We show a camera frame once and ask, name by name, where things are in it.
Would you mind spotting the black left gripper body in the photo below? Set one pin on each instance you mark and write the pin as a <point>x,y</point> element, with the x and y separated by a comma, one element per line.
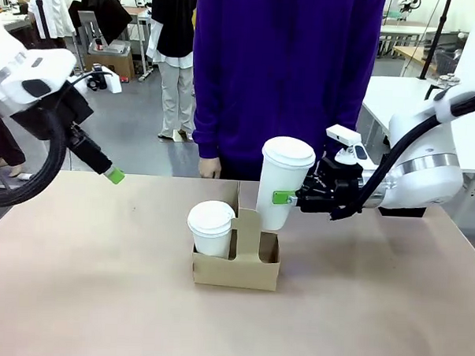
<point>89,150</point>

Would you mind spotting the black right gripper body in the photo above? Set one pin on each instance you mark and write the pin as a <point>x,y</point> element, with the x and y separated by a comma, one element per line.
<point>331,190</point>

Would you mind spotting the tall white lidded paper cup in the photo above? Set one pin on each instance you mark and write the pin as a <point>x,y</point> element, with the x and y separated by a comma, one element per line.
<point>279,176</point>

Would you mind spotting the short white lidded paper cup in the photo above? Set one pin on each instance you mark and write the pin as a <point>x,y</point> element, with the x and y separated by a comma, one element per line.
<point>211,232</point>

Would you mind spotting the brown cardboard cup carrier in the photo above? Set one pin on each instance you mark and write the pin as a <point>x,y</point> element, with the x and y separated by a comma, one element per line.
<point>233,270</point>

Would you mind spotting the person right forearm purple sleeve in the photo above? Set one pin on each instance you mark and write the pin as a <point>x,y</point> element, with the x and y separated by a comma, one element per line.
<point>206,133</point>

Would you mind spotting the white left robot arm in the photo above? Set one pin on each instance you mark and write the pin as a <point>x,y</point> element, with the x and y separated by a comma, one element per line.
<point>13,73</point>

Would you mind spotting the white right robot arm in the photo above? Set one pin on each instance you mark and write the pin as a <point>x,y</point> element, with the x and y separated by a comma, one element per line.
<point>431,174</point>

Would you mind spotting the person right hand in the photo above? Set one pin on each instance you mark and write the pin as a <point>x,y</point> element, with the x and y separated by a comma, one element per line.
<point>209,167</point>

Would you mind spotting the bystander dark maroon trousers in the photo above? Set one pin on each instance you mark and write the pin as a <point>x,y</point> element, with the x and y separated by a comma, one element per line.
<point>0,144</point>

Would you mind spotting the brown cardboard box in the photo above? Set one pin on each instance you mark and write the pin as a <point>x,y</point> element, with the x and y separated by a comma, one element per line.
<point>120,64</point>

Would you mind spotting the person torso purple sweater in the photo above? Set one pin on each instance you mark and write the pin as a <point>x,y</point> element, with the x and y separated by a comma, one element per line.
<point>281,69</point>

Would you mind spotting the black draped cloth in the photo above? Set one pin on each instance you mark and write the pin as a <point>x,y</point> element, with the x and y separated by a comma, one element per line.
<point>103,10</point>

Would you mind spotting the bystander black top beige trousers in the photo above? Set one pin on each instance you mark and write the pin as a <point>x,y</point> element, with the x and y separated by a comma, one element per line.
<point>177,33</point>

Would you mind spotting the hanging white lab coat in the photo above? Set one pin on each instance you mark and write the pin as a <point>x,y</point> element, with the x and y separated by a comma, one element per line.
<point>48,8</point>

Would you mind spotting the black tripod pole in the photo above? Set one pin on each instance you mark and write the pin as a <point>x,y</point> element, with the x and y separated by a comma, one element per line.
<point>439,33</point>

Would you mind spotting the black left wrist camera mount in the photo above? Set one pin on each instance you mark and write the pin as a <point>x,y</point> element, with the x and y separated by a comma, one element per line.
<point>73,107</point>

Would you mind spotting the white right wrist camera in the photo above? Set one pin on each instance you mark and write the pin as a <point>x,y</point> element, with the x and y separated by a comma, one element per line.
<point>343,135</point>

